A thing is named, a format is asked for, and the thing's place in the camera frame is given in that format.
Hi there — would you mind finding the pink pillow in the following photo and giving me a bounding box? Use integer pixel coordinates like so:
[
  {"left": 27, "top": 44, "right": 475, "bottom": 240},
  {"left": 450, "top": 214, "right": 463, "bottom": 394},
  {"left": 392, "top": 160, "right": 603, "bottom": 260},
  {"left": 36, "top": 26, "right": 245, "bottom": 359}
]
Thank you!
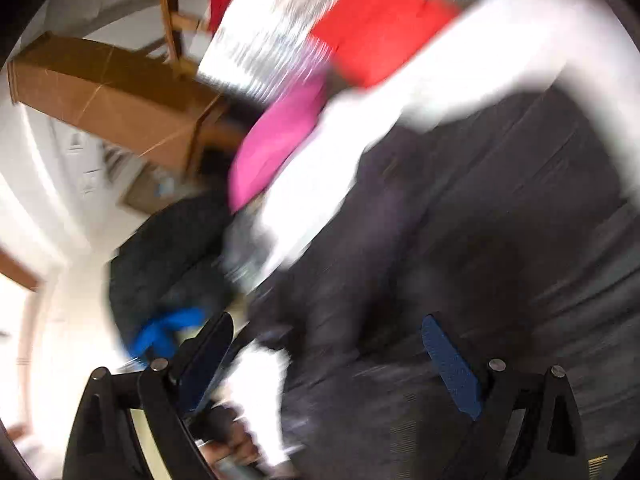
[{"left": 228, "top": 72, "right": 326, "bottom": 212}]

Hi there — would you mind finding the large black garment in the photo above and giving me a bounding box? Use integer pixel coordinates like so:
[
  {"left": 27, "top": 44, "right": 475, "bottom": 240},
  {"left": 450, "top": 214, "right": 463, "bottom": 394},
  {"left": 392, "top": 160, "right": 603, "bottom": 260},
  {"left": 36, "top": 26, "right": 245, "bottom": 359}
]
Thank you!
[{"left": 250, "top": 88, "right": 639, "bottom": 479}]

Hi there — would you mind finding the blue garment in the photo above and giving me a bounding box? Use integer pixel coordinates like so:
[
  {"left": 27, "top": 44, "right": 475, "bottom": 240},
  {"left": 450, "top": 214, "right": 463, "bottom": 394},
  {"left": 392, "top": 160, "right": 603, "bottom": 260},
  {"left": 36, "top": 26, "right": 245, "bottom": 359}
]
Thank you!
[{"left": 127, "top": 307, "right": 206, "bottom": 364}]

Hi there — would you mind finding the brown cardboard box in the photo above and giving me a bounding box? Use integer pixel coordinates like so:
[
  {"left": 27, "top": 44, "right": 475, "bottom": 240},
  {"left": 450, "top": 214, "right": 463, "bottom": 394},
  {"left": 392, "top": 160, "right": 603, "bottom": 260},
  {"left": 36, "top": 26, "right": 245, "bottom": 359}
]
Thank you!
[{"left": 8, "top": 32, "right": 241, "bottom": 172}]

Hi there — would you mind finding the white bed blanket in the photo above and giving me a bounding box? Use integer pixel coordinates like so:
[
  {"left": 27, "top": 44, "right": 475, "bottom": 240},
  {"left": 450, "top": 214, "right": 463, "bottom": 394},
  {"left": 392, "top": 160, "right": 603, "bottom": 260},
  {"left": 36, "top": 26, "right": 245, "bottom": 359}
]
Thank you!
[{"left": 224, "top": 0, "right": 639, "bottom": 465}]

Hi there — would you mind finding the person's left hand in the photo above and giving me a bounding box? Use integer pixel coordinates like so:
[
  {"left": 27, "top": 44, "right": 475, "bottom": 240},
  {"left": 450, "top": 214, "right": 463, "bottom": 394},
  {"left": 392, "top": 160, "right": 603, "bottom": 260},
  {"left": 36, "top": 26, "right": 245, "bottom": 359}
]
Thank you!
[{"left": 198, "top": 405, "right": 262, "bottom": 479}]

